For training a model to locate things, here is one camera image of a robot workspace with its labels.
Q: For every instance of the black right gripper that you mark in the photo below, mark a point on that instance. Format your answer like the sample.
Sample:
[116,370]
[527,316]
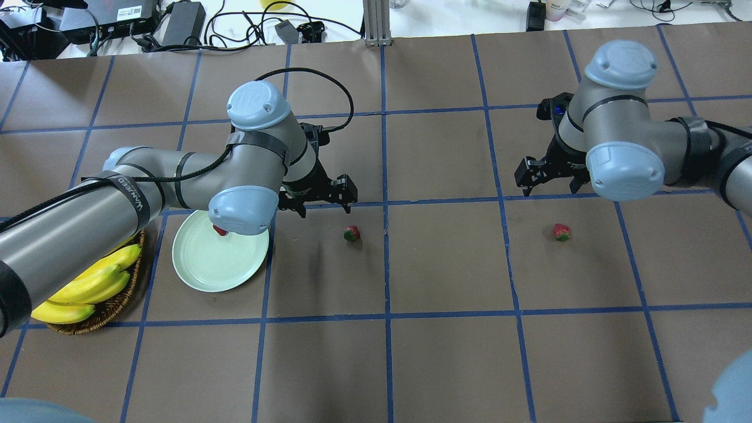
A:
[559,157]

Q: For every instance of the strawberry plate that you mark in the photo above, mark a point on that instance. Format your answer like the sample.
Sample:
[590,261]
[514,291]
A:
[220,231]

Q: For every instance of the small black adapter brick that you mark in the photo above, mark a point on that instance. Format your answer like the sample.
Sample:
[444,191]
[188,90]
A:
[536,16]

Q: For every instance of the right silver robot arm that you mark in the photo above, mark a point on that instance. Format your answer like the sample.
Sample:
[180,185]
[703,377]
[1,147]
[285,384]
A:
[604,135]

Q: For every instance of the paper cup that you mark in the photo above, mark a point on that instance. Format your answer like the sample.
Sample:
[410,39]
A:
[555,10]

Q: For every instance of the aluminium frame post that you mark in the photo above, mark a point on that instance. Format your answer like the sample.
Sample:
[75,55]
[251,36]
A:
[376,23]

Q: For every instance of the pale green plate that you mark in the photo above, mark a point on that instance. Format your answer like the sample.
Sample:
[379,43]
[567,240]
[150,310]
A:
[210,262]

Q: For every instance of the brown wicker basket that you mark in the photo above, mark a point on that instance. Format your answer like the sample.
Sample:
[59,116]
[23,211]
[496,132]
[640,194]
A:
[107,311]

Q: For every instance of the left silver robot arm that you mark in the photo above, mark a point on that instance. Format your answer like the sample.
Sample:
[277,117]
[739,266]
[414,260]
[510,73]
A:
[270,162]

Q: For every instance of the red strawberry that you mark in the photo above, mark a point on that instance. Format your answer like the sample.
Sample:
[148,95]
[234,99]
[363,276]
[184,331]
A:
[352,234]
[562,232]

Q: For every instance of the black power adapter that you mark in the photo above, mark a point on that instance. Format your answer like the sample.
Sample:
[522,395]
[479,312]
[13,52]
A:
[186,20]

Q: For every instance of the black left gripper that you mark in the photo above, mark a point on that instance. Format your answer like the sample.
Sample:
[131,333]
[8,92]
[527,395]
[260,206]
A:
[311,182]

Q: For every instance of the yellow banana bunch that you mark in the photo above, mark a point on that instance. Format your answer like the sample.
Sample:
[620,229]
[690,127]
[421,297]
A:
[77,301]

